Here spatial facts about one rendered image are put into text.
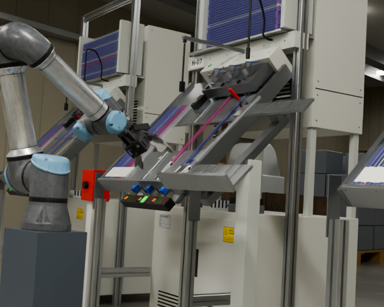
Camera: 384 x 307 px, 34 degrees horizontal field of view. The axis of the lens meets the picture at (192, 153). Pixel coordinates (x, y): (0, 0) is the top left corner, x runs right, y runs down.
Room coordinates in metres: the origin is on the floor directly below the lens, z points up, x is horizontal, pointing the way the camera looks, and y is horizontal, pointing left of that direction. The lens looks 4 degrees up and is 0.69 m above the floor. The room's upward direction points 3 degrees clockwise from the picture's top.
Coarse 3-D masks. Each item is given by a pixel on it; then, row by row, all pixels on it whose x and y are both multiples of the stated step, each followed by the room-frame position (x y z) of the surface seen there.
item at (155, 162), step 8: (152, 152) 2.75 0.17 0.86; (160, 152) 2.69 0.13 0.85; (168, 152) 2.63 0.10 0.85; (176, 152) 2.58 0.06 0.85; (184, 152) 2.53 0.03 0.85; (192, 152) 2.48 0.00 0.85; (200, 152) 2.43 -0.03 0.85; (144, 160) 2.73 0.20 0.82; (152, 160) 2.67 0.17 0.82; (160, 160) 2.62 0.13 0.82; (168, 160) 2.57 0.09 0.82; (176, 160) 2.51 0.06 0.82; (184, 160) 2.47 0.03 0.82; (144, 168) 2.66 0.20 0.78; (152, 168) 2.60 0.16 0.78; (160, 168) 2.55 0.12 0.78; (176, 168) 2.46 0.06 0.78; (136, 176) 2.65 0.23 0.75; (144, 176) 2.58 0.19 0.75; (152, 176) 2.54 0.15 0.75
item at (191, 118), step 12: (204, 84) 3.03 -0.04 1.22; (192, 96) 3.00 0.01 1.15; (240, 96) 2.62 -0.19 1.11; (252, 96) 2.54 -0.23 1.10; (192, 108) 2.87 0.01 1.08; (204, 108) 2.77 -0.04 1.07; (216, 108) 2.68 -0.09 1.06; (228, 108) 2.60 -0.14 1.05; (192, 120) 2.75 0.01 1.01; (204, 120) 2.67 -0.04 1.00; (216, 120) 2.58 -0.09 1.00; (228, 120) 2.52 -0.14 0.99
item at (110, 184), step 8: (104, 184) 2.83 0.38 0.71; (112, 184) 2.76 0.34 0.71; (120, 184) 2.70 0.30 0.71; (128, 184) 2.64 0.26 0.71; (144, 184) 2.52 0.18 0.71; (152, 184) 2.47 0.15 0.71; (160, 184) 2.41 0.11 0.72; (144, 192) 2.59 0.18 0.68; (160, 192) 2.48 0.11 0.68; (176, 192) 2.38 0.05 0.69; (184, 192) 2.33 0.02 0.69
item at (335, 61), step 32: (320, 0) 2.66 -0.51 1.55; (352, 0) 2.78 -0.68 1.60; (320, 32) 2.67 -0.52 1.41; (352, 32) 2.78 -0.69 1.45; (320, 64) 2.67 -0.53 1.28; (352, 64) 2.79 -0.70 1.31; (288, 96) 2.78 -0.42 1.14; (320, 96) 2.68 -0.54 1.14; (352, 96) 2.79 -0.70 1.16; (256, 128) 2.96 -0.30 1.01; (288, 128) 2.77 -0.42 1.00; (320, 128) 2.69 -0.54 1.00; (352, 128) 2.80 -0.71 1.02; (352, 160) 2.82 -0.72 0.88
